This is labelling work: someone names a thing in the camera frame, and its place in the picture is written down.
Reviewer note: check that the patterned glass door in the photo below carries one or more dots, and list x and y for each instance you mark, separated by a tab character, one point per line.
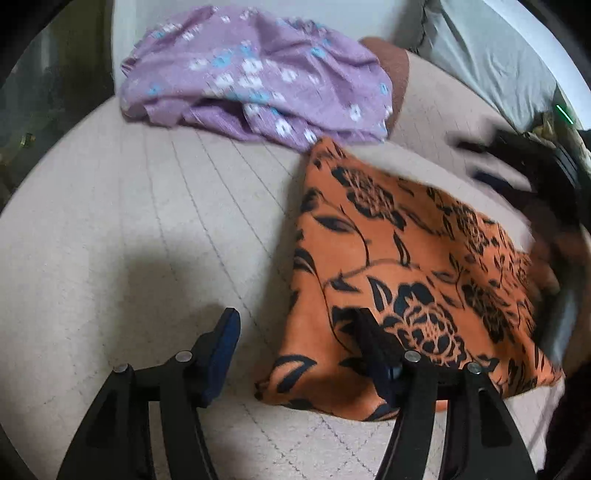
37	115

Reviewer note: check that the orange black floral cloth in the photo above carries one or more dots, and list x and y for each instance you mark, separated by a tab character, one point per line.
392	258

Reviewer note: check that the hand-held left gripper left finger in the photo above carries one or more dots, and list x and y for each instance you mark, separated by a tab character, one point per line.
221	355

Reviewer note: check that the person's right hand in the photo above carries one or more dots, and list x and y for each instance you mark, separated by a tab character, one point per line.
549	258

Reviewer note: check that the brown bolster with beige cover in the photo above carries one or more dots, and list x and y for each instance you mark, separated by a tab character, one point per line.
443	101

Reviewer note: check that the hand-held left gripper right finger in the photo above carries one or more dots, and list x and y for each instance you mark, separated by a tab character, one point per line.
382	376

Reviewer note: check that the grey pillow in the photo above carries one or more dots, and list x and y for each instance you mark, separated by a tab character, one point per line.
485	55

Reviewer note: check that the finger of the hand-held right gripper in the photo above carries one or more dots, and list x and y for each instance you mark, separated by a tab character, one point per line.
494	181
478	146

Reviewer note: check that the purple floral cloth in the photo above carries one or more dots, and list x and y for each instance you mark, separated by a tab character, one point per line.
258	69

